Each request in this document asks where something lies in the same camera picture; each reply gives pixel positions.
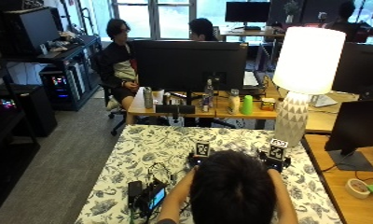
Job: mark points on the wooden desk with tape roll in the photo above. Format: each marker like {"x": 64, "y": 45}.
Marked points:
{"x": 352, "y": 205}

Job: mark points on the blue floral white tablecloth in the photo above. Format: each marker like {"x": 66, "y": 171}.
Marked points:
{"x": 153, "y": 149}

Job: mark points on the black device with lit screen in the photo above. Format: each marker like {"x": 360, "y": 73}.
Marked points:
{"x": 153, "y": 196}

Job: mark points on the white cup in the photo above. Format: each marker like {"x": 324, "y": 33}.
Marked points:
{"x": 157, "y": 95}

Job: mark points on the white marker cube, left glove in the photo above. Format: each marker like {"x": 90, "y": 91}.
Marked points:
{"x": 201, "y": 149}

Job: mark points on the black monitor behind lamp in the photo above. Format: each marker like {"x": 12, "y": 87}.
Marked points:
{"x": 360, "y": 68}

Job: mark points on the black office chair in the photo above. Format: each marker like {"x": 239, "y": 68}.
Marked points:
{"x": 112, "y": 109}

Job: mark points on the white keyboard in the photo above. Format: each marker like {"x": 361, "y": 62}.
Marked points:
{"x": 251, "y": 79}

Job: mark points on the black equipment rack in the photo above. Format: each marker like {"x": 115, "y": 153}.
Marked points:
{"x": 71, "y": 68}

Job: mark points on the black rectangular boxes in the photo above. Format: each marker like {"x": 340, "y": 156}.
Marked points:
{"x": 175, "y": 109}

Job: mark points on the person's left hand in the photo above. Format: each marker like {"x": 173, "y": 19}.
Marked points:
{"x": 192, "y": 159}

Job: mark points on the clear water bottle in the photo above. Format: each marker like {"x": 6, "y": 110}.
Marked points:
{"x": 209, "y": 90}

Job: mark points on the light wooden desk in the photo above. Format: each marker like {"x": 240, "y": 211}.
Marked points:
{"x": 224, "y": 112}

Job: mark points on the clear bottle with pale contents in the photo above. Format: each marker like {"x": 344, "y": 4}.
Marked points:
{"x": 233, "y": 102}

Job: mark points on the large black monitor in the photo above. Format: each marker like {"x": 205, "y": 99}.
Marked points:
{"x": 191, "y": 65}

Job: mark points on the white table lamp patterned base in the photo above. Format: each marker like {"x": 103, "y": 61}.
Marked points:
{"x": 308, "y": 59}

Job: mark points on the white marker cube, right glove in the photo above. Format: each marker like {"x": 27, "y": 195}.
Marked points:
{"x": 277, "y": 149}

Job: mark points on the black power bank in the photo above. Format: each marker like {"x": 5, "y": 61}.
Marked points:
{"x": 134, "y": 189}

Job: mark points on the roll of masking tape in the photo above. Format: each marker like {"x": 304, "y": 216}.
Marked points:
{"x": 357, "y": 188}

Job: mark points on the white marker cube, glove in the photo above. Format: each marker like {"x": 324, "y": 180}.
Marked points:
{"x": 201, "y": 149}
{"x": 277, "y": 149}

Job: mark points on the small drink can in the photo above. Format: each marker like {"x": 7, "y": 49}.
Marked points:
{"x": 205, "y": 105}

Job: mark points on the distant black monitor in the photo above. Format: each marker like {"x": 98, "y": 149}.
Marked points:
{"x": 248, "y": 11}

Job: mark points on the lit computer tower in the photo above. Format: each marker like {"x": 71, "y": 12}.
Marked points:
{"x": 60, "y": 85}

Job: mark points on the black monitor with square stand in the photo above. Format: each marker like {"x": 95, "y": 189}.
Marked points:
{"x": 358, "y": 126}

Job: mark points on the green plastic cup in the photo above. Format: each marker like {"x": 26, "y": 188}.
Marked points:
{"x": 247, "y": 105}

